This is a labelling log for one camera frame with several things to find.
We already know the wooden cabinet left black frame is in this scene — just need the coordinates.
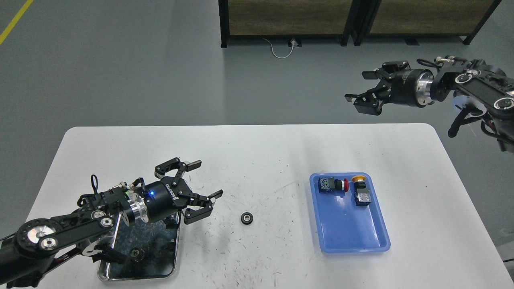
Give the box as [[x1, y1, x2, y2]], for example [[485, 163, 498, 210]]
[[218, 0, 361, 48]]

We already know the silver metal tray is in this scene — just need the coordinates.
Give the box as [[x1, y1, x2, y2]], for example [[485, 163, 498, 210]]
[[98, 212, 181, 281]]

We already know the wooden cabinet right black frame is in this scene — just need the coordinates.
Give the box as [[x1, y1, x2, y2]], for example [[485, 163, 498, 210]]
[[352, 0, 500, 46]]

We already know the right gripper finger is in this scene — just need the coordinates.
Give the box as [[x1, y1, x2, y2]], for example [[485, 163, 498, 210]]
[[362, 61, 411, 81], [345, 83, 391, 116]]

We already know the blue plastic tray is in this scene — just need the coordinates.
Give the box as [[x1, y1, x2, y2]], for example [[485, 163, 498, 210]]
[[310, 172, 391, 254]]

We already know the yellow push button switch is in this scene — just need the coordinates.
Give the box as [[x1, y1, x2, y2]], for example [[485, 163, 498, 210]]
[[352, 175, 371, 206]]

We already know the floor power socket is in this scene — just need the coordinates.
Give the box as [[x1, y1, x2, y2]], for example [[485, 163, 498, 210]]
[[289, 38, 302, 48]]

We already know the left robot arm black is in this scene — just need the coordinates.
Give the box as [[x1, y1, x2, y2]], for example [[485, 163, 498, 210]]
[[1, 157, 223, 288]]

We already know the red push button switch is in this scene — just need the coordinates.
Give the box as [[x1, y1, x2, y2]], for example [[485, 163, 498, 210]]
[[318, 176, 349, 193]]

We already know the wooden cabinet black frame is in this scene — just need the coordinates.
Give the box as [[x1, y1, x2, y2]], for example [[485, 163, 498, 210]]
[[352, 0, 500, 46], [218, 0, 361, 48]]

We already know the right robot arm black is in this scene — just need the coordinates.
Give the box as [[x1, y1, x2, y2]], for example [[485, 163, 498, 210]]
[[345, 55, 514, 153]]

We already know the white cable on floor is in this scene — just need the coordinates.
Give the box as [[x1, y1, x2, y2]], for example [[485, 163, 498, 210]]
[[263, 38, 297, 59]]

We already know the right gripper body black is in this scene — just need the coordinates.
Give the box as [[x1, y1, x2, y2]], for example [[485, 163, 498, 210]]
[[388, 69, 434, 108]]

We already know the black gear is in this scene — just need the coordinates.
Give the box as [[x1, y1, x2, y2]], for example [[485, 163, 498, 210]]
[[128, 247, 145, 262], [240, 212, 253, 225]]

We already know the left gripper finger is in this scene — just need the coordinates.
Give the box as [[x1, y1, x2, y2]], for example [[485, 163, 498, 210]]
[[183, 189, 224, 225], [155, 158, 202, 185]]

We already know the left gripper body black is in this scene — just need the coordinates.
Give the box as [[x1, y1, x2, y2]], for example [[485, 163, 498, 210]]
[[128, 179, 193, 223]]

